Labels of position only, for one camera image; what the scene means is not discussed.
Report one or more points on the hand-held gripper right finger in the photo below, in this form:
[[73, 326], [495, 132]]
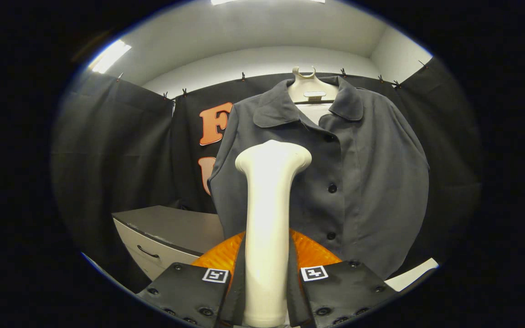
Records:
[[349, 287]]

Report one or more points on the white garment steamer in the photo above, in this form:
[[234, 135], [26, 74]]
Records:
[[269, 205]]

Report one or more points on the wide ceiling light panel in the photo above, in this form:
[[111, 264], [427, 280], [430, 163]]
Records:
[[267, 1]]

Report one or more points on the grey button shirt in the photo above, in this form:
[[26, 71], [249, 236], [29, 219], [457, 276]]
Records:
[[372, 182]]

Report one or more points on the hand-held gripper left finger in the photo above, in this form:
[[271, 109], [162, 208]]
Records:
[[189, 291]]

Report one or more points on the row of black clips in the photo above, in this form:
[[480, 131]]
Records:
[[243, 76]]

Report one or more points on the white mannequin stand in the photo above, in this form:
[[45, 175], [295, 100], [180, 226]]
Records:
[[313, 93]]

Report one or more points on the grey drawer cabinet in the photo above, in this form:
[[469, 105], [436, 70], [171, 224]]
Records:
[[171, 225]]

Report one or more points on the white board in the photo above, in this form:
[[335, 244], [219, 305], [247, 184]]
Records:
[[408, 275]]

